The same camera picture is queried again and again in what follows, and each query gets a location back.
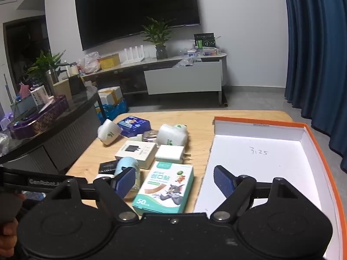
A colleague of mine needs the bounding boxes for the blue tin box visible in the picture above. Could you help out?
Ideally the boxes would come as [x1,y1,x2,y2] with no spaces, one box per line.
[117,115,151,138]

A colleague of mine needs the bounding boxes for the black wall television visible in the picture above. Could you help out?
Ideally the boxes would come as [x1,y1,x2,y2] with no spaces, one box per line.
[74,0,200,51]

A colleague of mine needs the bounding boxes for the potted plant in dark pot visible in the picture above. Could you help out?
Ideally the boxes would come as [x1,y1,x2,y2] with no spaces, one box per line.
[141,16,177,60]

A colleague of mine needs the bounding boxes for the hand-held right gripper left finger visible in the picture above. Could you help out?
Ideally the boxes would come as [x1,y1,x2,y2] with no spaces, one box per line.
[48,166,139,222]

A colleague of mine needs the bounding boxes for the light blue round container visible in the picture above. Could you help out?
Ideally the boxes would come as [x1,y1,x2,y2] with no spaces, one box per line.
[114,157,141,195]

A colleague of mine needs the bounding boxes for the person's left hand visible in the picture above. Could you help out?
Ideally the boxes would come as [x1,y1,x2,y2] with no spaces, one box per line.
[0,217,20,247]

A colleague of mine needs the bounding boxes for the pile of small boxes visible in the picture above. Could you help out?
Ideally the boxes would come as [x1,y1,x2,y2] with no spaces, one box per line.
[179,47,221,60]

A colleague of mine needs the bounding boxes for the clear plastic bags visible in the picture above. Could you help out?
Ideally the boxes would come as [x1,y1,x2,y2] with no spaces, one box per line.
[173,58,202,68]

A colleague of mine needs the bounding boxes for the black and green box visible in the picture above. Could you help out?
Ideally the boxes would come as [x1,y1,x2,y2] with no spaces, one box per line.
[194,32,216,50]

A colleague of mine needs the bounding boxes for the white charger packaging box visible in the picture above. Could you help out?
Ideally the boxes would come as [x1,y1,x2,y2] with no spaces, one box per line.
[114,140,157,170]

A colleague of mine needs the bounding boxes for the white drawer front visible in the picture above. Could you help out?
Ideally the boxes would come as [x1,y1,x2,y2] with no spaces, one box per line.
[144,61,223,95]

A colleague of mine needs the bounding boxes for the leafy green potted plant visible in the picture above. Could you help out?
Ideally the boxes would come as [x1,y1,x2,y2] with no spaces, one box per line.
[27,49,67,82]

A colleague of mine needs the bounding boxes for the small white printed box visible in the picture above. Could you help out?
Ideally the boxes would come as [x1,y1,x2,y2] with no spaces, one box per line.
[30,85,49,106]

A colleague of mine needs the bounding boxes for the white and red plastic bag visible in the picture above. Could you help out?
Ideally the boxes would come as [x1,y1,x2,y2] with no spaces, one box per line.
[78,51,101,73]

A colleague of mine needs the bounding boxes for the dark glass coffee table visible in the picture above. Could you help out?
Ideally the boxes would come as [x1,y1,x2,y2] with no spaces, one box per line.
[0,87,107,174]

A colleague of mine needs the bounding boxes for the grey television stand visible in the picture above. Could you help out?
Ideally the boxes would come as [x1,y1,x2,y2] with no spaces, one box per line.
[79,52,229,107]

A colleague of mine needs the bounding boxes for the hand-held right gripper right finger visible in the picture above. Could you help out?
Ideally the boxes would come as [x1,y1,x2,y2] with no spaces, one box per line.
[210,165,299,223]

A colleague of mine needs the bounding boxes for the orange-edged white tray box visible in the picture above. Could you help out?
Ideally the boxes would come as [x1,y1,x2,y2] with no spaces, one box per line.
[194,116,347,260]

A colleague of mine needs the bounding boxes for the white and yellow cardboard box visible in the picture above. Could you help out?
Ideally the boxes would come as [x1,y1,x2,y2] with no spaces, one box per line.
[97,86,124,106]

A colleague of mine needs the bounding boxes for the white cup-shaped plug-in heater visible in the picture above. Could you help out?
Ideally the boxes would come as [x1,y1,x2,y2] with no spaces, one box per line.
[98,119,121,145]

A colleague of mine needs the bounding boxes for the small black box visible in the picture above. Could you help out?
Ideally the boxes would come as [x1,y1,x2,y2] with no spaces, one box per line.
[98,160,120,175]

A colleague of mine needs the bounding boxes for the tan cylinder container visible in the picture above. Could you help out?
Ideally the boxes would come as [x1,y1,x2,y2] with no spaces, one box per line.
[53,79,72,101]

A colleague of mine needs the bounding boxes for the white charger plug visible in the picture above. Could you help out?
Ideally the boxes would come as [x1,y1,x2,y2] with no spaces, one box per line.
[155,144,192,165]

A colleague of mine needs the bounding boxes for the blue plastic bag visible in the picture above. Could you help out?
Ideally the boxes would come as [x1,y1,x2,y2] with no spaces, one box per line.
[96,100,129,125]

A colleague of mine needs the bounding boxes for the blue curtain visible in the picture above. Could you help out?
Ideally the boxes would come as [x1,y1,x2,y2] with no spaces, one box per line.
[282,0,347,174]

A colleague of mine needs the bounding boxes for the clear liquid bottle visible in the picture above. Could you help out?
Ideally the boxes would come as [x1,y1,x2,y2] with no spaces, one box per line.
[135,130,159,143]

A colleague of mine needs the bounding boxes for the teal bandage box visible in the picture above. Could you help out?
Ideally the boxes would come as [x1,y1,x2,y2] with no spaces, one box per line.
[132,161,194,214]

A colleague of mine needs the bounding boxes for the purple patterned tin box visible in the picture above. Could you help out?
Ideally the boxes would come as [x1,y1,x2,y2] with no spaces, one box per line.
[7,95,69,140]

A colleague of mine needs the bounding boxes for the white router with antennas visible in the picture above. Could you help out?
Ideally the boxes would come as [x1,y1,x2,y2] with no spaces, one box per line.
[121,46,147,65]

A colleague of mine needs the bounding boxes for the steel thermos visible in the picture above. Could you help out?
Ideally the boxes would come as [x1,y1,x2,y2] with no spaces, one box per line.
[45,70,59,96]

